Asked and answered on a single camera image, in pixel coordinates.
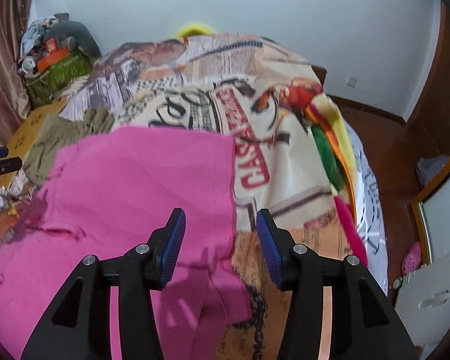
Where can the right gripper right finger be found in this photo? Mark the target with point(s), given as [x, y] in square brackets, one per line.
[364, 323]

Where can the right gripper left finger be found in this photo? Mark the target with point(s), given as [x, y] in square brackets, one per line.
[76, 323]

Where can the pink pants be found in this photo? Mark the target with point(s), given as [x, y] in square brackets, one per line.
[105, 195]

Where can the bamboo lap desk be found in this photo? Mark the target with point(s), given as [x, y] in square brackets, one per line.
[23, 139]

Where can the striped red gold curtain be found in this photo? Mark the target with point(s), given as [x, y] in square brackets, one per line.
[14, 101]

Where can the olive green folded pants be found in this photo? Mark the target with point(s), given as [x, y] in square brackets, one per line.
[57, 133]

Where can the green patterned storage box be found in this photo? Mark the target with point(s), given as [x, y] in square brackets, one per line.
[45, 87]

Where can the pink slipper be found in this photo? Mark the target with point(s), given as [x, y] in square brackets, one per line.
[412, 260]

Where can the orange box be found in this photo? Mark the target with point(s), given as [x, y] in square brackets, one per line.
[47, 60]

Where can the white patterned bed sheet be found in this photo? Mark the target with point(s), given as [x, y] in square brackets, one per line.
[370, 225]

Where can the grey plush toy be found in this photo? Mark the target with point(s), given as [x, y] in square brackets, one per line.
[73, 35]

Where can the newspaper print blanket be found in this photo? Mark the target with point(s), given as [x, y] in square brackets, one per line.
[293, 155]

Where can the brown wooden door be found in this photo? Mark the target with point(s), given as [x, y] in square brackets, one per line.
[429, 124]

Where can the yellow foam arch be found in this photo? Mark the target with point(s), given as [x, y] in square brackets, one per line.
[194, 29]

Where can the white wall socket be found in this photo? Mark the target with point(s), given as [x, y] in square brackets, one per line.
[351, 81]

